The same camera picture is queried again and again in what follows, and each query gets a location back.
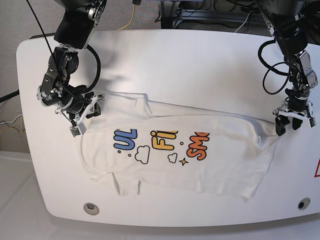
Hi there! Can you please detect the red warning sticker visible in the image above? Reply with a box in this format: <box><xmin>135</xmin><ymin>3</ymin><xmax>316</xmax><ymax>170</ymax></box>
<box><xmin>314</xmin><ymin>159</ymin><xmax>320</xmax><ymax>178</ymax></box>

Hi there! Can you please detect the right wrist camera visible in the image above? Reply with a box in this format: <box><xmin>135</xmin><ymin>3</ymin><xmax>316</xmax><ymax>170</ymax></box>
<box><xmin>69</xmin><ymin>125</ymin><xmax>86</xmax><ymax>138</ymax></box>

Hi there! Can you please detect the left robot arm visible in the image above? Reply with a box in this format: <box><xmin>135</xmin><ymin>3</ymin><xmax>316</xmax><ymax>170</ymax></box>
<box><xmin>254</xmin><ymin>0</ymin><xmax>320</xmax><ymax>136</ymax></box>

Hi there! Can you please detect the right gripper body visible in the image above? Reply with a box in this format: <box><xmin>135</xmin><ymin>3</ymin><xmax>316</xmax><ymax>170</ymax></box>
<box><xmin>55</xmin><ymin>92</ymin><xmax>105</xmax><ymax>127</ymax></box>

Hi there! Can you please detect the table cable grommet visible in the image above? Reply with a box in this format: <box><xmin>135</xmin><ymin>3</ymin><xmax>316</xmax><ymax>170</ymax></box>
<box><xmin>83</xmin><ymin>202</ymin><xmax>100</xmax><ymax>216</ymax></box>
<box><xmin>297</xmin><ymin>197</ymin><xmax>311</xmax><ymax>210</ymax></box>

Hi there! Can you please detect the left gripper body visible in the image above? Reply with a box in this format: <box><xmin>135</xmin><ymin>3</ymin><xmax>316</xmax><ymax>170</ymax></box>
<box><xmin>273</xmin><ymin>96</ymin><xmax>315</xmax><ymax>127</ymax></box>

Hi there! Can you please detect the black bar under table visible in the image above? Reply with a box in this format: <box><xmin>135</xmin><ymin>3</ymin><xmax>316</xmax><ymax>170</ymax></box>
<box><xmin>0</xmin><ymin>89</ymin><xmax>20</xmax><ymax>103</ymax></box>

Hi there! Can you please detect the yellow cable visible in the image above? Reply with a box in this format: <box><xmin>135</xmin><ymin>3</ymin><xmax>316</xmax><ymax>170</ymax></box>
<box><xmin>0</xmin><ymin>116</ymin><xmax>25</xmax><ymax>137</ymax></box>

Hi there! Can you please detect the left table cable grommet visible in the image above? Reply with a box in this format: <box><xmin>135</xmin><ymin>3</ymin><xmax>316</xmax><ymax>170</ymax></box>
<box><xmin>83</xmin><ymin>202</ymin><xmax>100</xmax><ymax>216</ymax></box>

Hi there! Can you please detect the white printed T-shirt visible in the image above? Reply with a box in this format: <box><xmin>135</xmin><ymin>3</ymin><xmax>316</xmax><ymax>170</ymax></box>
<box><xmin>75</xmin><ymin>92</ymin><xmax>279</xmax><ymax>199</ymax></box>

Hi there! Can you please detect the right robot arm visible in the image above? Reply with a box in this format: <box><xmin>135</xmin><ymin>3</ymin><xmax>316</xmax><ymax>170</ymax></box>
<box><xmin>37</xmin><ymin>0</ymin><xmax>107</xmax><ymax>127</ymax></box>

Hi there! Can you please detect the right table cable grommet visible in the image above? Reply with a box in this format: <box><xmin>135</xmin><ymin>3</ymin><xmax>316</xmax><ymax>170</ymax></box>
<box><xmin>297</xmin><ymin>197</ymin><xmax>311</xmax><ymax>210</ymax></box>

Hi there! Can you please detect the white cable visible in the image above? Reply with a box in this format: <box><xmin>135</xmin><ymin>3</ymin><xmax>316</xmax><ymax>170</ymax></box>
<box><xmin>0</xmin><ymin>114</ymin><xmax>23</xmax><ymax>125</ymax></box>

